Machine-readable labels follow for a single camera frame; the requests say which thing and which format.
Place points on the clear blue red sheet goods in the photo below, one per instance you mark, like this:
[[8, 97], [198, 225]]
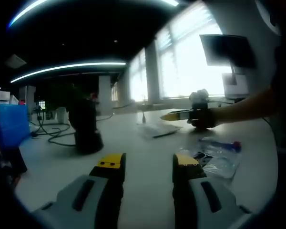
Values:
[[219, 162]]

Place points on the white box stack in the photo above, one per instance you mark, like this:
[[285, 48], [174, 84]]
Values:
[[7, 97]]

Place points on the bright window row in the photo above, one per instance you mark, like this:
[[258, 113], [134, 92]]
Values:
[[188, 71]]

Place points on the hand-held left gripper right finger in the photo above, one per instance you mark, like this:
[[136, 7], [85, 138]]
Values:
[[200, 202]]

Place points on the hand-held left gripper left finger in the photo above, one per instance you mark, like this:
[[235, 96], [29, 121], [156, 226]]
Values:
[[90, 200]]

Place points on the white printed sheet goods packet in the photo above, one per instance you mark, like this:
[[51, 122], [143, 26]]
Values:
[[157, 128]]

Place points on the person's right hand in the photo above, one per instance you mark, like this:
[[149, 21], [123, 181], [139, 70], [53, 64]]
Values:
[[200, 124]]

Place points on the white chest-worn device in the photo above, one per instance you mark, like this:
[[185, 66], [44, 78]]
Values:
[[268, 14]]

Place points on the blue plastic crate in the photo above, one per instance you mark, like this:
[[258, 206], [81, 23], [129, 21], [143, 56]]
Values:
[[12, 124]]

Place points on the white table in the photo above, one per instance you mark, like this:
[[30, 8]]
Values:
[[147, 186]]

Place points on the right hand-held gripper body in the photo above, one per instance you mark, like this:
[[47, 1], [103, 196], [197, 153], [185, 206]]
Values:
[[199, 99]]

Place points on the black barcode scanner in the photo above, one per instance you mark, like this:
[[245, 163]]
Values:
[[85, 128]]

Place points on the black wall monitor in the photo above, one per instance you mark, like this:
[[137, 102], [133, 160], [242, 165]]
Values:
[[228, 50]]

